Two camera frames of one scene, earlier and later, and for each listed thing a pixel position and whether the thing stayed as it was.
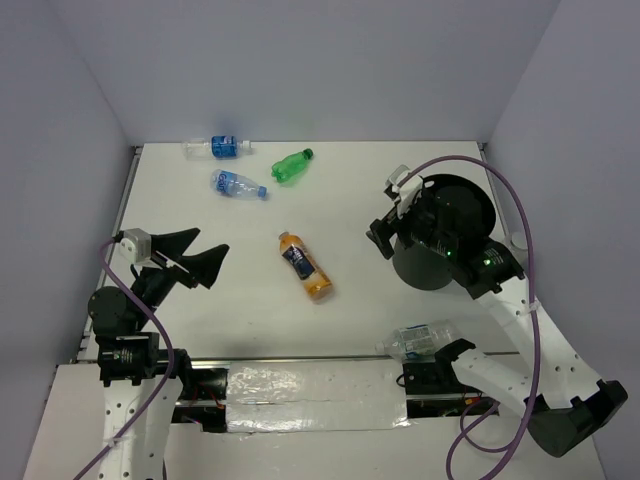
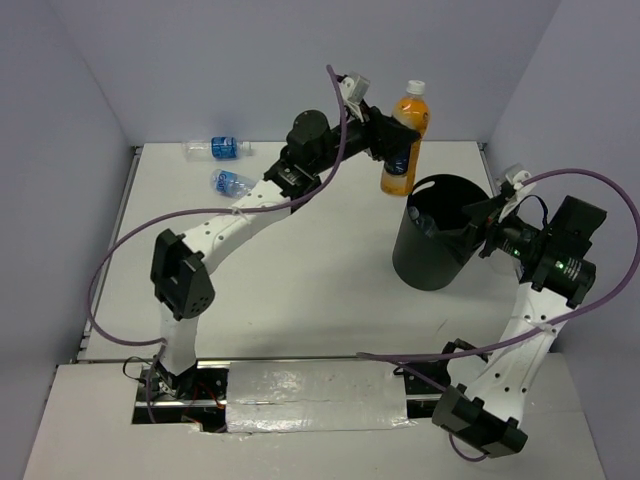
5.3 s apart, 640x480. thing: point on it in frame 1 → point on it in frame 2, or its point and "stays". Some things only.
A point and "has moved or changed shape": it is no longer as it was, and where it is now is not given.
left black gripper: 203,267 → 383,137
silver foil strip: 314,396 stays
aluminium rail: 302,358 stays
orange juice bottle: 315,281 → 399,175
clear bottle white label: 419,341 has moved or changed shape
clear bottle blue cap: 235,184 stays
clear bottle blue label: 215,148 stays
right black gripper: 380,230 → 484,209
